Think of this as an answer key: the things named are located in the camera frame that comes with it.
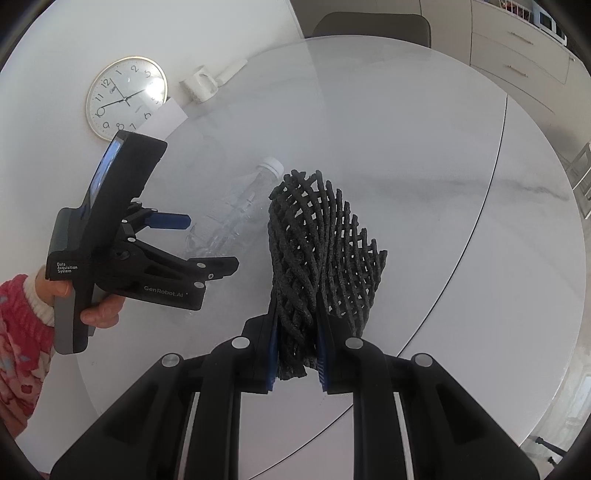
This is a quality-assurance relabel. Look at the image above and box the black foam net sleeve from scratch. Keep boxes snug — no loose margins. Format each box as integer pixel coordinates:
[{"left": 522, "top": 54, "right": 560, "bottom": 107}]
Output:
[{"left": 268, "top": 170, "right": 389, "bottom": 381}]

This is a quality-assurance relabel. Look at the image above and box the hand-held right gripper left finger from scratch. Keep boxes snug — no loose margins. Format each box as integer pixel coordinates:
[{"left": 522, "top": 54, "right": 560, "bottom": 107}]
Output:
[{"left": 50, "top": 302, "right": 280, "bottom": 480}]

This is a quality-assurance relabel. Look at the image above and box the clear plastic bottle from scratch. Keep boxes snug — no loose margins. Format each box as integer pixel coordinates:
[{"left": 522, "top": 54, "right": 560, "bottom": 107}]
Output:
[{"left": 185, "top": 157, "right": 284, "bottom": 261}]

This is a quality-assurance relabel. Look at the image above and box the white stool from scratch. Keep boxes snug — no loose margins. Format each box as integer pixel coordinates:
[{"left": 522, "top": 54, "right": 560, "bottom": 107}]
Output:
[{"left": 566, "top": 142, "right": 591, "bottom": 199}]

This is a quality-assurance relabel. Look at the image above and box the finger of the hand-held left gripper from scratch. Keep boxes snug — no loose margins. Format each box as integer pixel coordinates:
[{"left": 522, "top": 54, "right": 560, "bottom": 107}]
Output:
[
  {"left": 122, "top": 203, "right": 192, "bottom": 236},
  {"left": 115, "top": 237, "right": 240, "bottom": 283}
]

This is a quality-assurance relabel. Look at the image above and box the white mug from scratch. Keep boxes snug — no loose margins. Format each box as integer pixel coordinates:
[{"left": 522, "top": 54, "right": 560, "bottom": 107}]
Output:
[{"left": 179, "top": 65, "right": 218, "bottom": 104}]

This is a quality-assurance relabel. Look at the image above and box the white plastic object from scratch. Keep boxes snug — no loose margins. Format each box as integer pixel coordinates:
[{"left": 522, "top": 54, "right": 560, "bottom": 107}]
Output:
[{"left": 216, "top": 59, "right": 249, "bottom": 87}]

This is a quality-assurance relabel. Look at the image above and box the small white appliance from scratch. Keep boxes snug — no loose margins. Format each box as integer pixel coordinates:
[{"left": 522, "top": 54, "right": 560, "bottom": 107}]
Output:
[{"left": 536, "top": 7, "right": 568, "bottom": 44}]

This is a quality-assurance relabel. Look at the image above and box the round wall clock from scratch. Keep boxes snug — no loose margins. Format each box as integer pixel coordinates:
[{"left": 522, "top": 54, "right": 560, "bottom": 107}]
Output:
[{"left": 85, "top": 56, "right": 167, "bottom": 141}]

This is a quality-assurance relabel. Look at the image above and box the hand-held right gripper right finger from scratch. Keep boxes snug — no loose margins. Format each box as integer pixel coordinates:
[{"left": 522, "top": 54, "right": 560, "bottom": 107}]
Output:
[{"left": 316, "top": 307, "right": 541, "bottom": 480}]

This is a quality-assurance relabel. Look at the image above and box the white cardboard box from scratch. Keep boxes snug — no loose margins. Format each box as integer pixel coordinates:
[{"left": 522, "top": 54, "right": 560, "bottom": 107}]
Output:
[{"left": 139, "top": 98, "right": 188, "bottom": 139}]

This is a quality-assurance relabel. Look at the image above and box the beige drawer cabinet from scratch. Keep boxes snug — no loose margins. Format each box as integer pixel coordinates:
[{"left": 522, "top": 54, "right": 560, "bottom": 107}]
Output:
[{"left": 470, "top": 0, "right": 580, "bottom": 86}]

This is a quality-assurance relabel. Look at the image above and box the grey chair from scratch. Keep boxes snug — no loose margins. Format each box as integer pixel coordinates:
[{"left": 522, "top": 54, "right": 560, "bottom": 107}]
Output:
[{"left": 312, "top": 12, "right": 432, "bottom": 49}]

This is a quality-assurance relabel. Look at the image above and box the person's left hand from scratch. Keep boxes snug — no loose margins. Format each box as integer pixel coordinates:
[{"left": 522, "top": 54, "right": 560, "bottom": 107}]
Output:
[{"left": 36, "top": 267, "right": 126, "bottom": 329}]

